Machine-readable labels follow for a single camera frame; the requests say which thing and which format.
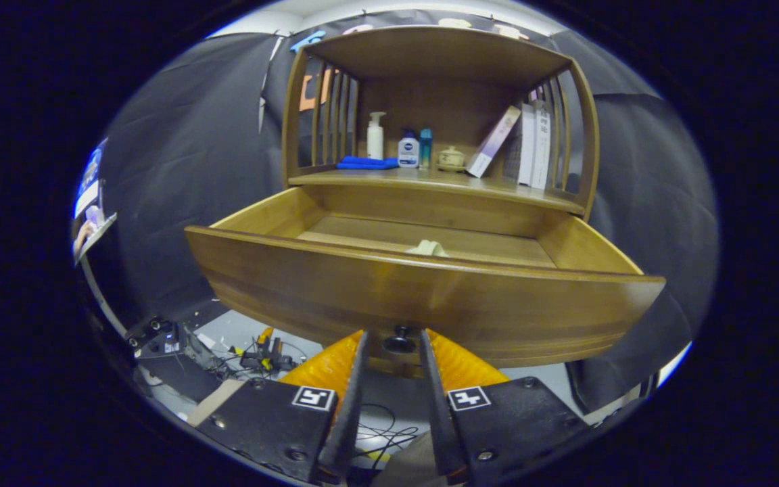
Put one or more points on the dark patterned book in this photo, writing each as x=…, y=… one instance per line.
x=512, y=159

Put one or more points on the white blue lotion bottle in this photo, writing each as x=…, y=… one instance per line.
x=408, y=152

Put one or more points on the black equipment box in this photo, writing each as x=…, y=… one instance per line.
x=173, y=368

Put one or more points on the yellow black tool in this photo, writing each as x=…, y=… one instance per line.
x=264, y=352

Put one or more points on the wooden countertop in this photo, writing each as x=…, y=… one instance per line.
x=430, y=179

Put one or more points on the white book black lettering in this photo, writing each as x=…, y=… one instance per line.
x=541, y=149

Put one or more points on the wooden cabinet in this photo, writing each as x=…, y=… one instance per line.
x=430, y=57

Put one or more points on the dark round drawer knob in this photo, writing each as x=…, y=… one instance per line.
x=399, y=343

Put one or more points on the clear blue bottle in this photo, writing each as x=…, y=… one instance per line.
x=425, y=149

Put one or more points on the white pump bottle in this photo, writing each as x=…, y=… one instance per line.
x=375, y=142

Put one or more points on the beige lidded tea cup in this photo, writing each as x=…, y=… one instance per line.
x=451, y=159

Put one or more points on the purple white book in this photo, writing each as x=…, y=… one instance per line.
x=491, y=145

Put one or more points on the wooden drawer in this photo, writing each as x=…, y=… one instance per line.
x=335, y=291

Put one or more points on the wall poster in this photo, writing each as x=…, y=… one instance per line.
x=86, y=196

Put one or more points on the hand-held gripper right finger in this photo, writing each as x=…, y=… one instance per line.
x=438, y=412

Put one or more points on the blue folded cloth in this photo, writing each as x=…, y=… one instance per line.
x=366, y=163

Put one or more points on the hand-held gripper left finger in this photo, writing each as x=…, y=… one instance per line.
x=349, y=412

